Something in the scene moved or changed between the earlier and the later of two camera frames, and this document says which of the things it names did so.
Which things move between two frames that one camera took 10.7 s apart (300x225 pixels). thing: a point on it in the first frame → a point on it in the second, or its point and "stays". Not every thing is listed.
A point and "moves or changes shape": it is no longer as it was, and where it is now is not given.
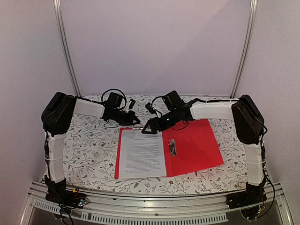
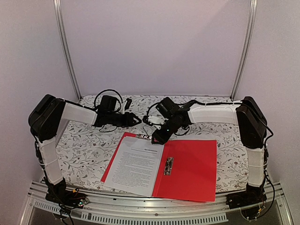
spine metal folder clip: [173, 150] → [168, 166]
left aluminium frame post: [65, 45] stays
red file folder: [189, 146] moves or changes shape
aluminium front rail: [210, 208] stays
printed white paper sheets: [141, 154] moves or changes shape
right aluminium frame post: [253, 8] stays
